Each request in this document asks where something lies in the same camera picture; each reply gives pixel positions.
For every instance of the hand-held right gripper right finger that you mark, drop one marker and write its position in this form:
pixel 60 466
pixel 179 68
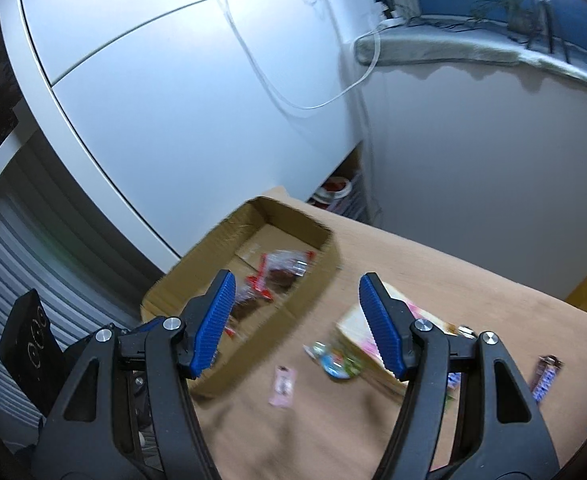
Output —
pixel 381 325

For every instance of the green and blue candy packet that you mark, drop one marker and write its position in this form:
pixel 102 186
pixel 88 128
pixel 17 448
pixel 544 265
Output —
pixel 336 365

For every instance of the white ribbed shutter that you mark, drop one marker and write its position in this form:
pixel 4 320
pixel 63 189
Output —
pixel 13 260

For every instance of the grey sill cloth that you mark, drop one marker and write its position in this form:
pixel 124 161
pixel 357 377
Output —
pixel 448 47

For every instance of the potted green plant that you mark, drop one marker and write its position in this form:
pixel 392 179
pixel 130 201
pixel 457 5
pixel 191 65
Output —
pixel 516 15

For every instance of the pink printed sandwich packet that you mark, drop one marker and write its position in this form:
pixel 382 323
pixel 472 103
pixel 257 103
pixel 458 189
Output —
pixel 356 332

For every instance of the white cabinet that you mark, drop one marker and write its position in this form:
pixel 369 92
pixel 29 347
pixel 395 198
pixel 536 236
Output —
pixel 173 110

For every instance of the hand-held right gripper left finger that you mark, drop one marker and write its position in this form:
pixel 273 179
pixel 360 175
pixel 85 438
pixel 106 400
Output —
pixel 213 320

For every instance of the small pink packet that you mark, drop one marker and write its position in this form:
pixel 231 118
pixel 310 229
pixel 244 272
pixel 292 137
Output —
pixel 282 385

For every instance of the cardboard box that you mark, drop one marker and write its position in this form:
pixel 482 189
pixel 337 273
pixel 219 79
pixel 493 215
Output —
pixel 253 247

